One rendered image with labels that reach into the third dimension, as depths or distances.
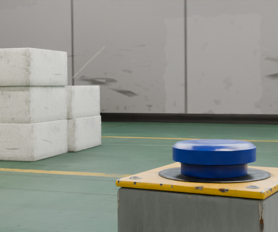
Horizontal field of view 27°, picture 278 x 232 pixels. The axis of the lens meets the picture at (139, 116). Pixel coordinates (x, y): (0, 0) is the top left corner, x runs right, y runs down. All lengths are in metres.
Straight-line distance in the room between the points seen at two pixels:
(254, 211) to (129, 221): 0.06
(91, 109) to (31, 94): 0.66
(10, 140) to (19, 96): 0.22
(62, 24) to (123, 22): 0.68
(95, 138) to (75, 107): 0.33
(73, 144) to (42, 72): 0.50
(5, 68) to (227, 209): 2.62
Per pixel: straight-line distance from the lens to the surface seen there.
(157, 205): 0.26
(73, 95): 3.15
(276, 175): 0.28
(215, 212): 0.25
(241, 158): 0.27
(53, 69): 2.97
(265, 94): 5.38
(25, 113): 2.80
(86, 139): 3.30
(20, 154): 2.83
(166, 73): 5.59
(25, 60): 2.79
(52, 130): 2.96
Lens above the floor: 0.36
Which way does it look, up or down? 3 degrees down
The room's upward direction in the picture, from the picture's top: straight up
